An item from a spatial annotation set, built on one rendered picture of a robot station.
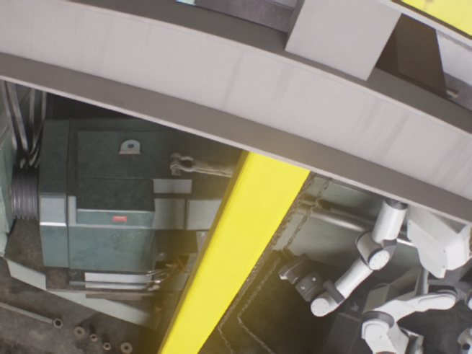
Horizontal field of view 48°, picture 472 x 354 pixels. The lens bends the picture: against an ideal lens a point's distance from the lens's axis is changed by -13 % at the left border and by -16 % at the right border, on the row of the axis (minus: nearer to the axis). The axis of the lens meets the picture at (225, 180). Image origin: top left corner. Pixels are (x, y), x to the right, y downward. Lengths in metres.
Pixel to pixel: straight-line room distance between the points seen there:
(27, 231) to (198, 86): 1.60
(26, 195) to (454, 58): 1.55
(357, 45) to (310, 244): 2.08
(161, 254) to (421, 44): 1.13
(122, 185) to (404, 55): 1.09
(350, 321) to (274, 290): 0.42
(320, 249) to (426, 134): 1.93
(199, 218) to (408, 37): 1.08
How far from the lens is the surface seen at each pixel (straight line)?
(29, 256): 2.36
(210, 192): 1.91
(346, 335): 2.59
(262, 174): 0.97
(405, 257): 2.86
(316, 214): 2.44
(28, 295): 2.60
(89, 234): 1.91
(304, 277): 2.03
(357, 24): 0.75
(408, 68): 0.98
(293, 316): 2.75
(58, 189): 1.85
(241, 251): 1.17
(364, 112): 0.91
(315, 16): 0.75
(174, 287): 2.14
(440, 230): 1.67
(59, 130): 1.99
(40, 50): 0.98
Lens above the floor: 2.40
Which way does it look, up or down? 53 degrees down
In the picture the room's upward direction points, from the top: 22 degrees clockwise
